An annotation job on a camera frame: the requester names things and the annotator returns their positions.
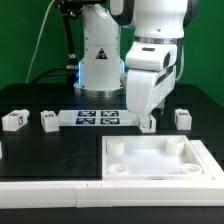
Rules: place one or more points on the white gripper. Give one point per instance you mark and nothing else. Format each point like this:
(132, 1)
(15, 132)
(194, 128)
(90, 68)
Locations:
(146, 90)

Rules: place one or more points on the white square tabletop part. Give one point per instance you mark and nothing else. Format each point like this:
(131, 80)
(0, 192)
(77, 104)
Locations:
(152, 158)

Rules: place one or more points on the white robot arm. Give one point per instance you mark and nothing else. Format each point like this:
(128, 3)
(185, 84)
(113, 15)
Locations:
(110, 33)

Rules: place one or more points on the white L-shaped fence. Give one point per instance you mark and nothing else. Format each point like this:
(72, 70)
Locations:
(113, 193)

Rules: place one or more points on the white part left edge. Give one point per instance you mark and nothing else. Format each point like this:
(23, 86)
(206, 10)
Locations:
(1, 154)

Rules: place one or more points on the white marker base plate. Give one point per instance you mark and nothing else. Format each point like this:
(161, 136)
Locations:
(96, 118)

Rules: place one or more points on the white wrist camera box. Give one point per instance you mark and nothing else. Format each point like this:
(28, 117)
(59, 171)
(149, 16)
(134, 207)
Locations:
(151, 57)

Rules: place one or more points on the black camera stand pole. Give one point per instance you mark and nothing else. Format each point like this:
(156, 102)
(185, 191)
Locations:
(71, 10)

